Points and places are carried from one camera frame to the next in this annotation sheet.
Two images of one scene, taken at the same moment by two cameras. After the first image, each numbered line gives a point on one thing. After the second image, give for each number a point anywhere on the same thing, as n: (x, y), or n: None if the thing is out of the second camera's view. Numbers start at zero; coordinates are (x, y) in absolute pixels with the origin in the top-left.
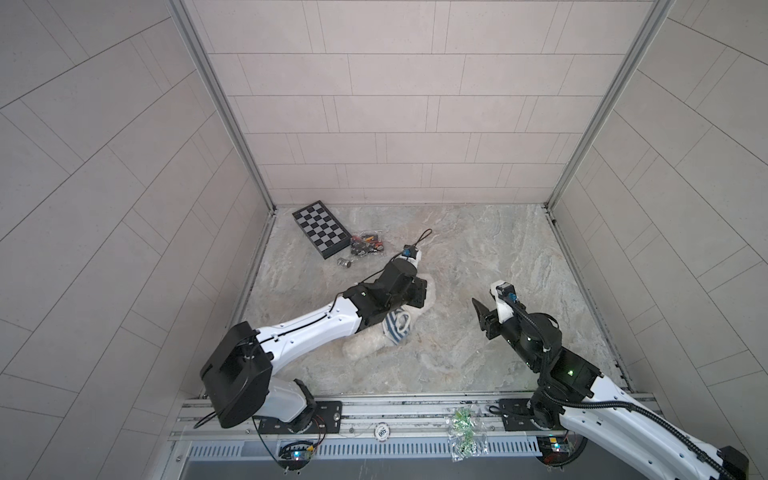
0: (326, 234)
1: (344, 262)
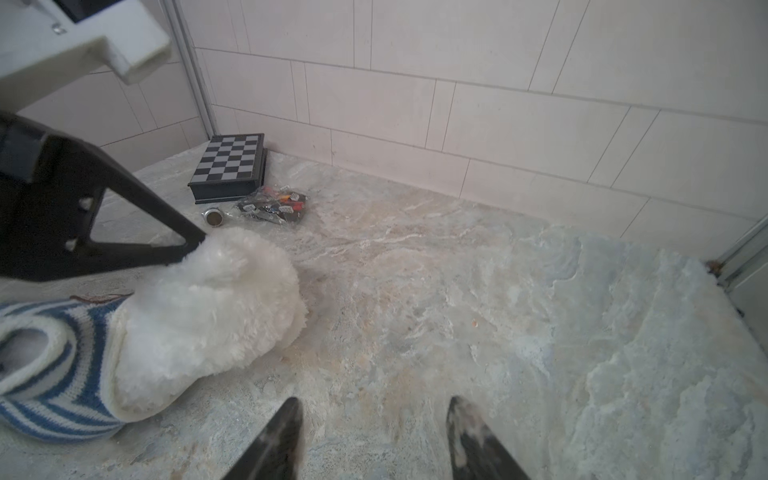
0: (233, 167)
1: (213, 216)
